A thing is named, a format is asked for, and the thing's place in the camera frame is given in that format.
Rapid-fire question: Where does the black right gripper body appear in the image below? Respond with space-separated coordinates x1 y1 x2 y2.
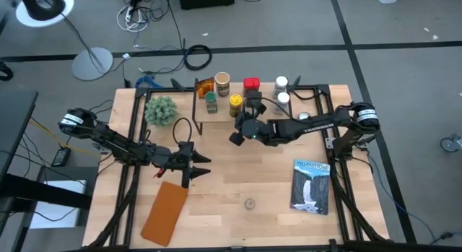
229 116 275 147

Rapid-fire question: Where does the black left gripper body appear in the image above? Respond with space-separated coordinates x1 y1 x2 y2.
169 140 194 190

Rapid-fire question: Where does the black can yellow lid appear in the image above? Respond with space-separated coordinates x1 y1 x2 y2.
229 93 244 118

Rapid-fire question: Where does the white lid spice jar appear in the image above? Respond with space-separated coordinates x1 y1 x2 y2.
273 75 289 100
274 92 291 116

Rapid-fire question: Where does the red lid smoked paprika tin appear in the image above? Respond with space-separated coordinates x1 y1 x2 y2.
243 77 261 97

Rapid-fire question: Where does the green lid glass herb jar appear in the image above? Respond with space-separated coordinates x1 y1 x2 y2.
204 91 219 115

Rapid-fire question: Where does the brown lid dark label can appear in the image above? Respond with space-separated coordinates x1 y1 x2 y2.
214 71 231 97

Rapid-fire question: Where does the taco seasoning mix pouch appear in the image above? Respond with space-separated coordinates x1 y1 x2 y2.
194 77 216 100

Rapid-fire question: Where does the green spiky plant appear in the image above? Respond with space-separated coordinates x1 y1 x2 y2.
144 95 179 126

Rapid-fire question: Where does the Yellowstone waterfall book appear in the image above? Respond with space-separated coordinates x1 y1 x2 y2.
289 158 331 216

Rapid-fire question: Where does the black power adapter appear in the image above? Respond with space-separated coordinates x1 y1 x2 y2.
51 147 72 168

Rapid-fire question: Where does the floor lamp with round base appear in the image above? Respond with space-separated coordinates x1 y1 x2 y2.
14 0 114 82

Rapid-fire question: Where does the white box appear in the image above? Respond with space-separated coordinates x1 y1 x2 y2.
28 179 87 230

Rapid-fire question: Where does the black desk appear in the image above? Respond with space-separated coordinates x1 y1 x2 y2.
0 89 93 212

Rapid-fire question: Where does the grey caster wheel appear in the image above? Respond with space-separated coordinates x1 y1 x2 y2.
440 134 462 153

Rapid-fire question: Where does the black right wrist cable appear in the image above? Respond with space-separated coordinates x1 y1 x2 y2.
261 96 301 120

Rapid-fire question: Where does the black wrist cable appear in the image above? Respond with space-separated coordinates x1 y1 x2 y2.
172 117 193 145
261 96 301 120

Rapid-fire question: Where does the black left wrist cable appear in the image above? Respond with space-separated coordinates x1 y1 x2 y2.
172 117 193 145

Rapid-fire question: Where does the black coiled cable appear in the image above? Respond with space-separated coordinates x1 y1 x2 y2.
183 44 213 71

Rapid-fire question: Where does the black metal table frame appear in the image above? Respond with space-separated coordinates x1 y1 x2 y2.
86 84 391 252

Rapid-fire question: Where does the blue cable bundle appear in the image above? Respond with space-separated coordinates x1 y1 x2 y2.
135 75 156 89

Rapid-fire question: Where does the white power strip with cables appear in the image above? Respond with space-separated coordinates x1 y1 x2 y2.
115 0 151 32

